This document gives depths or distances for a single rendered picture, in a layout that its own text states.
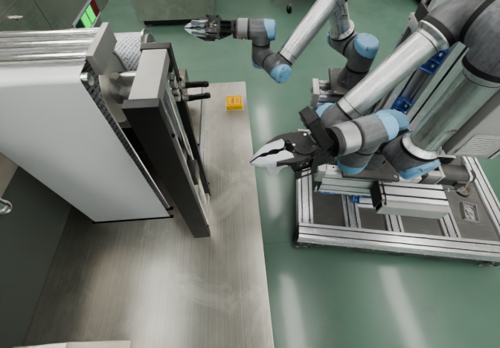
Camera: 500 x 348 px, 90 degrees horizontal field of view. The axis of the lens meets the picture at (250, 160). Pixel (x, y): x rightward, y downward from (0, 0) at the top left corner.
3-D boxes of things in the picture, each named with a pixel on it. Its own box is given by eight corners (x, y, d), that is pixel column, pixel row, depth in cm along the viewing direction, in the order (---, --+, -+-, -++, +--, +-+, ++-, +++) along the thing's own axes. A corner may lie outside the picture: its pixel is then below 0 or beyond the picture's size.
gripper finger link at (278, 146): (251, 176, 57) (287, 164, 59) (249, 158, 53) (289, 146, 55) (246, 166, 59) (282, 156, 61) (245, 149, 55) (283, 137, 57)
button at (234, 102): (242, 109, 110) (242, 105, 108) (226, 110, 110) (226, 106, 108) (241, 98, 114) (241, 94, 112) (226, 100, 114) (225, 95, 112)
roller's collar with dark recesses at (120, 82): (148, 108, 53) (137, 83, 48) (119, 110, 53) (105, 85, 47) (152, 88, 57) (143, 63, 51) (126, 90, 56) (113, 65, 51)
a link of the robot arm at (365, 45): (357, 75, 121) (368, 48, 110) (338, 60, 128) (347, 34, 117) (376, 68, 125) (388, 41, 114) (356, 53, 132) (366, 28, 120)
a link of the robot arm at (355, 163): (347, 143, 79) (359, 119, 70) (368, 172, 72) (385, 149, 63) (324, 151, 77) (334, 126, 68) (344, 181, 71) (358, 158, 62)
